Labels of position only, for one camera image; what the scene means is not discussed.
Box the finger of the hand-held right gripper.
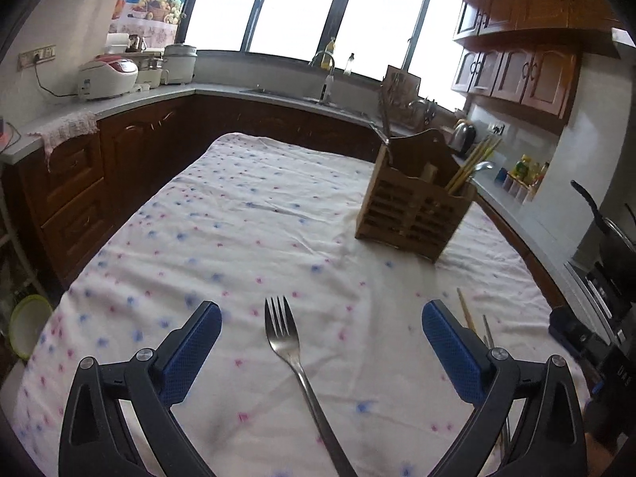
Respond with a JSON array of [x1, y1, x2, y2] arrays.
[[549, 305, 613, 361]]

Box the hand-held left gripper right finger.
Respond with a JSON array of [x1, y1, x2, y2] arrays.
[[421, 300, 588, 477]]

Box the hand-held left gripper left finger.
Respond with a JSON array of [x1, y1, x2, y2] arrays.
[[58, 301, 223, 477]]

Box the large metal fork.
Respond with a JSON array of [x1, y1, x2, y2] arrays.
[[264, 296, 359, 477]]

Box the wooden utensil holder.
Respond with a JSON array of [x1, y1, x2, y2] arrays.
[[355, 129, 478, 263]]

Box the black gas stove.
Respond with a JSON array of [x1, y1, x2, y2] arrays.
[[564, 258, 636, 341]]

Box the black frying pan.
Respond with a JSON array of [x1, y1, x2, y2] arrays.
[[570, 180, 636, 279]]

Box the white floral tablecloth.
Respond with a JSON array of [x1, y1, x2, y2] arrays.
[[12, 132, 592, 477]]

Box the rack of condiment bottles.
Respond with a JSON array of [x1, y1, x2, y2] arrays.
[[502, 154, 551, 204]]

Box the dark wooden lower cabinets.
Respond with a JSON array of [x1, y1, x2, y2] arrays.
[[0, 94, 383, 289]]

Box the steel electric kettle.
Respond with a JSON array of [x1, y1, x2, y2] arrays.
[[450, 119, 478, 156]]

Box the metal dish rack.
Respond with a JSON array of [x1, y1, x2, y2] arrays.
[[407, 98, 438, 130]]

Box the black long utensil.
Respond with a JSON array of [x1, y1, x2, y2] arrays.
[[380, 87, 394, 160]]

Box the pink lace cloth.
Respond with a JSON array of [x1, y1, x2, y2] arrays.
[[29, 109, 100, 165]]

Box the grey kitchen countertop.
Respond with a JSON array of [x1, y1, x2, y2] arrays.
[[0, 84, 597, 309]]

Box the wooden upper cabinets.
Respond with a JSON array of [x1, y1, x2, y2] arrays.
[[451, 0, 622, 120]]

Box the wooden cutting board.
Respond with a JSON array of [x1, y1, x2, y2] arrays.
[[382, 64, 421, 125]]

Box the steel kitchen sink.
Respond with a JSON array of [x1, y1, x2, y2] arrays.
[[241, 87, 378, 115]]

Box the small white steamer appliance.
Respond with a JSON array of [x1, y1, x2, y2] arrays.
[[134, 54, 165, 91]]

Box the white rice cooker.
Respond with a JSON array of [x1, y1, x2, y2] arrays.
[[76, 54, 139, 101]]

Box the white round cooker pot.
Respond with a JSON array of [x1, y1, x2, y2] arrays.
[[163, 44, 198, 85]]

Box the metal kitchen faucet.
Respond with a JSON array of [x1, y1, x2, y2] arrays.
[[310, 51, 336, 105]]

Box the kitchen window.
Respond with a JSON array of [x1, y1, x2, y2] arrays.
[[179, 0, 468, 112]]

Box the wall socket strip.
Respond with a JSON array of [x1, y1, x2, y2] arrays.
[[17, 46, 56, 71]]

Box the fruit wall poster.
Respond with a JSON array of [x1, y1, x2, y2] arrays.
[[108, 0, 200, 45]]

